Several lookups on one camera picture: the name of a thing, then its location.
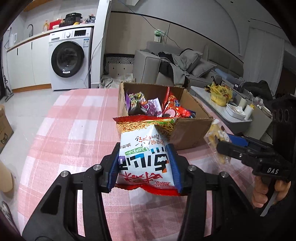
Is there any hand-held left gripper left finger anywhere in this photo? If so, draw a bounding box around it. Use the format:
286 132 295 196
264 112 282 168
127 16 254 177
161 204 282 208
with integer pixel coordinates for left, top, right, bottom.
22 142 121 241

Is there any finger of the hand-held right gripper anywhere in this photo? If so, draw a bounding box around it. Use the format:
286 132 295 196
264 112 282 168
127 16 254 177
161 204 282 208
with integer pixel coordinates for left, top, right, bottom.
228 134 274 151
216 141 262 166

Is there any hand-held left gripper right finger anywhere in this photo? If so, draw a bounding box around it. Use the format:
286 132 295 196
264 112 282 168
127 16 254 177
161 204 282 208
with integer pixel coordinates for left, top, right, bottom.
166 144 266 241

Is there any clear biscuit packet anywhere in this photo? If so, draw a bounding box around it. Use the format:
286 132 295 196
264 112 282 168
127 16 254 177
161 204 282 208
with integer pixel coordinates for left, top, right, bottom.
204 119 232 165

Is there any white noodle snack packet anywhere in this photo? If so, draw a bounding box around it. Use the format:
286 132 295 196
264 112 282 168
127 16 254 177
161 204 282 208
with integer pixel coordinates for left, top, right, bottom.
113 115 184 197

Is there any brown cardboard box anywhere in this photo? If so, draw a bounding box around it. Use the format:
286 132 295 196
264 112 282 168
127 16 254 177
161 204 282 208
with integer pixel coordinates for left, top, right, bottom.
117 81 213 151

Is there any small red shiny packet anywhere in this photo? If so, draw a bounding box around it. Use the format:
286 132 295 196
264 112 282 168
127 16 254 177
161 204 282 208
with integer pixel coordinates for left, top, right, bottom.
181 109 196 119

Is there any red roll snack packet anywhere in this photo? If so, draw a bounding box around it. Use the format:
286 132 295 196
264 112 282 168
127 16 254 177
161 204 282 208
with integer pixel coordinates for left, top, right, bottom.
162 86 184 112

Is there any person's right forearm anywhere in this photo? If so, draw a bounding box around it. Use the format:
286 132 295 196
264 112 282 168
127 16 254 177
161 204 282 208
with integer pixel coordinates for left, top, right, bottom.
275 183 296 232

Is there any person's right hand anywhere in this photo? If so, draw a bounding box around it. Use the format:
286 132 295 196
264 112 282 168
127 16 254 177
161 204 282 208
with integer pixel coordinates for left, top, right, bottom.
251 174 291 208

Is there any white food container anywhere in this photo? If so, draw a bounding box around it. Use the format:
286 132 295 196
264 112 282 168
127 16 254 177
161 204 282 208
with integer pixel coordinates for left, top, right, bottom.
225 103 246 121

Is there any white coffee table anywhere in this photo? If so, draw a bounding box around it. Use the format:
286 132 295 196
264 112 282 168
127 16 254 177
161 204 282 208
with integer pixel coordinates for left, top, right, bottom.
190 85 274 140

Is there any yellow plastic bag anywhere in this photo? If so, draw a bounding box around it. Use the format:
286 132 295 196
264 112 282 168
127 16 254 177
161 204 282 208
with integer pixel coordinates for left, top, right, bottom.
206 81 233 107

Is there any black jacket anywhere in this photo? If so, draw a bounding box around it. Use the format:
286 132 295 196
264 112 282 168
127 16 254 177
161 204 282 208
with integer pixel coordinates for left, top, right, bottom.
243 80 274 102

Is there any pink checked tablecloth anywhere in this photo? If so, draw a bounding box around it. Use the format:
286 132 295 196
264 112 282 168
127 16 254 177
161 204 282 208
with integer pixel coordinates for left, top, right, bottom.
17 88 263 241

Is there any grey pillow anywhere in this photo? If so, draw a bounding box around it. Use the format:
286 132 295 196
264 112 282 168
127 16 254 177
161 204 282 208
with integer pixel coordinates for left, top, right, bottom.
191 59 217 78
179 49 203 70

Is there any white bag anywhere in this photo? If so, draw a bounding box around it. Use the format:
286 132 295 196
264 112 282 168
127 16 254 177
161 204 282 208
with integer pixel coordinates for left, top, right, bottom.
100 74 135 89

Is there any grey blanket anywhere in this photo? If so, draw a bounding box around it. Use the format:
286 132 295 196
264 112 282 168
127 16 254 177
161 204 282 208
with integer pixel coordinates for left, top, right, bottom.
159 56 191 87

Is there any black clothing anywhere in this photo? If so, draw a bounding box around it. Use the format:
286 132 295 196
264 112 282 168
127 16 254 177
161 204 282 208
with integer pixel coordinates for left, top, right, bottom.
158 51 176 77

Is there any grey sofa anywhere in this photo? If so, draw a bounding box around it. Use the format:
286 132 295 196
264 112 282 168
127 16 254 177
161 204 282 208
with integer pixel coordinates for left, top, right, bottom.
133 41 245 88

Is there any black patterned panel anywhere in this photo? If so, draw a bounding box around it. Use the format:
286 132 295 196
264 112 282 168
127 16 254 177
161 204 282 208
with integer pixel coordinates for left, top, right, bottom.
104 53 135 77

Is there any printed cardboard box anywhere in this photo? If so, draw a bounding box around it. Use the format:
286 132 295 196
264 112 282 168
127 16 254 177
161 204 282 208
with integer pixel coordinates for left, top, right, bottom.
0 104 15 154

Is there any white washing machine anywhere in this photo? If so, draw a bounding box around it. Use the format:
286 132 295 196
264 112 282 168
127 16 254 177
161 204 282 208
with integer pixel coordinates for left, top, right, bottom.
48 27 93 91

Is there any white kitchen cabinet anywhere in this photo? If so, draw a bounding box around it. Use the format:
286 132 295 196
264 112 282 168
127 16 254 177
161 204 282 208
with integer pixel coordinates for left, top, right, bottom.
6 37 53 93

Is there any wall socket with plugs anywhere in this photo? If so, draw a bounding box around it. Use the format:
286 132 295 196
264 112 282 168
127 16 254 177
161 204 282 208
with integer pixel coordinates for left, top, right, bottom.
153 29 166 44

